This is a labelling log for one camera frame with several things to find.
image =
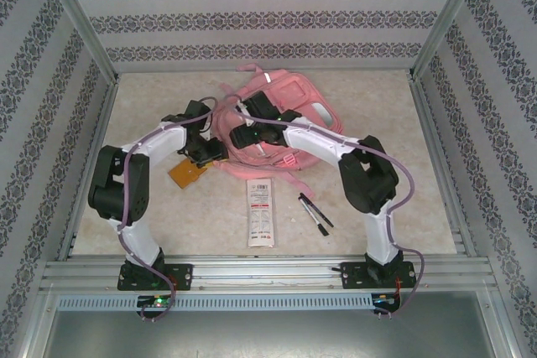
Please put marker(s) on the pink school backpack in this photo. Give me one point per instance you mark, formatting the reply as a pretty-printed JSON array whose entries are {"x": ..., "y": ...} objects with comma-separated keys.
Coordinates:
[{"x": 302, "y": 94}]

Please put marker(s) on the orange thin notebook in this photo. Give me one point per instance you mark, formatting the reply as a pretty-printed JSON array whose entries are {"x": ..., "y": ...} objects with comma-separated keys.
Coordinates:
[{"x": 186, "y": 175}]

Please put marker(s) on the white stationery package with barcode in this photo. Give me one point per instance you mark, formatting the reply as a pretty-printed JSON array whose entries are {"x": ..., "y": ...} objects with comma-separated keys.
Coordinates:
[{"x": 260, "y": 211}]

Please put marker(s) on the black marker pen white label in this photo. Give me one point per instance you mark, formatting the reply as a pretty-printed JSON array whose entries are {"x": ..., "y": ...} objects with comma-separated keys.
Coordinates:
[{"x": 312, "y": 214}]

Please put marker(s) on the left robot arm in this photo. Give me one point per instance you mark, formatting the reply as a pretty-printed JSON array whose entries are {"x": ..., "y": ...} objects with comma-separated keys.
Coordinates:
[{"x": 117, "y": 182}]

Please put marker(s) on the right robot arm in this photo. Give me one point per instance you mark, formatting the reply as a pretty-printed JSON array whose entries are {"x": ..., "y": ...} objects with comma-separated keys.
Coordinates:
[{"x": 319, "y": 140}]

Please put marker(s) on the circuit board green light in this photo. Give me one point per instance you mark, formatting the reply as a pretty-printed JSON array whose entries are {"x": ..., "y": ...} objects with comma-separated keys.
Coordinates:
[{"x": 157, "y": 302}]

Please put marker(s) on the circuit board blue light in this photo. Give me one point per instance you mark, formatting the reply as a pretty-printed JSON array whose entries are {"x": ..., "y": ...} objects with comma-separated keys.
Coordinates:
[{"x": 384, "y": 300}]

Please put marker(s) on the grey metal panel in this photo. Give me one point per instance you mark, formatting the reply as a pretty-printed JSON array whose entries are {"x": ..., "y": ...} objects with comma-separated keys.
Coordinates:
[{"x": 268, "y": 337}]

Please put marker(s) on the aluminium front upright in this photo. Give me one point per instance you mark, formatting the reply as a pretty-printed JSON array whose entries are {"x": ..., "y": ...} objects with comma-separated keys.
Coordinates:
[
  {"x": 35, "y": 324},
  {"x": 501, "y": 333}
]

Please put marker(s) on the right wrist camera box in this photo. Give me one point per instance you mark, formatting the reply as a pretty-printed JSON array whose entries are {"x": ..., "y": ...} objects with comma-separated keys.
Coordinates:
[{"x": 245, "y": 112}]

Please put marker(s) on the aluminium side rail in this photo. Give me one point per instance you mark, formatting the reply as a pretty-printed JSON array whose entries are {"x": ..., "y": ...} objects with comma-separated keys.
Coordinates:
[
  {"x": 429, "y": 123},
  {"x": 103, "y": 123}
]

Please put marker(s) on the aluminium frame post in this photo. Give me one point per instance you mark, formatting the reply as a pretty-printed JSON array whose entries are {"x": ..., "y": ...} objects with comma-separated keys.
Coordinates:
[
  {"x": 75, "y": 14},
  {"x": 453, "y": 10}
]

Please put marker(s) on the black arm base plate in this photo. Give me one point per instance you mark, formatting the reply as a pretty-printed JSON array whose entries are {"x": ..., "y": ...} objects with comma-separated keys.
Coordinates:
[
  {"x": 354, "y": 276},
  {"x": 184, "y": 276}
]

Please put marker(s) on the aluminium mounting rail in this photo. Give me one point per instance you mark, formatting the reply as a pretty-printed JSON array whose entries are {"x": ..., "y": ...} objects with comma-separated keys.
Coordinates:
[{"x": 260, "y": 270}]

